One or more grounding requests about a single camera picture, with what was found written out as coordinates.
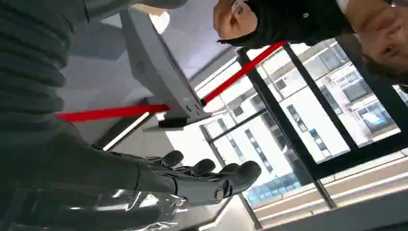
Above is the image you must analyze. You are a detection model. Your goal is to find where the red barrier belt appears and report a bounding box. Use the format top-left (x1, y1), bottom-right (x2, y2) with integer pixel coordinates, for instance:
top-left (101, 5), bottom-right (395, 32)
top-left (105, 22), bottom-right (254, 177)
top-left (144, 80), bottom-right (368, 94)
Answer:
top-left (55, 40), bottom-right (287, 124)

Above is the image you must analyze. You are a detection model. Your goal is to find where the white building outside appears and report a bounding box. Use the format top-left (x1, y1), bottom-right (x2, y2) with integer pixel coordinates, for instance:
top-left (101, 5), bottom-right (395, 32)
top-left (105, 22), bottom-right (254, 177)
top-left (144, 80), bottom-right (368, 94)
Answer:
top-left (166, 38), bottom-right (408, 206)

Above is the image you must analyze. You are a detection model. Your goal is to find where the person with glasses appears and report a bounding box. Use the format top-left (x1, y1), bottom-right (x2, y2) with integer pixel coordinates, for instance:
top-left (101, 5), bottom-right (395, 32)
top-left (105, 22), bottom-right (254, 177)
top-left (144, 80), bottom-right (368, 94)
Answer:
top-left (213, 0), bottom-right (355, 49)

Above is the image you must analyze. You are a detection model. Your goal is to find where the pale window sill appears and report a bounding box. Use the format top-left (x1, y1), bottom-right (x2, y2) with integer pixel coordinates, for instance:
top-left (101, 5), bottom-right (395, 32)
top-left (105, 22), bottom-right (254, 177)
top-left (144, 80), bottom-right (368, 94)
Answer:
top-left (254, 148), bottom-right (408, 231)

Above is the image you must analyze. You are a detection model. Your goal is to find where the grey ribbed right arm sleeve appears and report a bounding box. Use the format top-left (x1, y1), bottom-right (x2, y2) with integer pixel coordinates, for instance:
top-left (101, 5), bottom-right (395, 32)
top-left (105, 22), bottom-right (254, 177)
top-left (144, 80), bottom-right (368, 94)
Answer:
top-left (0, 0), bottom-right (189, 132)

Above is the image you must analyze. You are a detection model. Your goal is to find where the black window frame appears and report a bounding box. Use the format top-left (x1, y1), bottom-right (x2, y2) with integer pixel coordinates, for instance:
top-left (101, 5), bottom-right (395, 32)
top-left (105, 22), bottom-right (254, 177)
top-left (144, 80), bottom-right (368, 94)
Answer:
top-left (198, 38), bottom-right (408, 230)

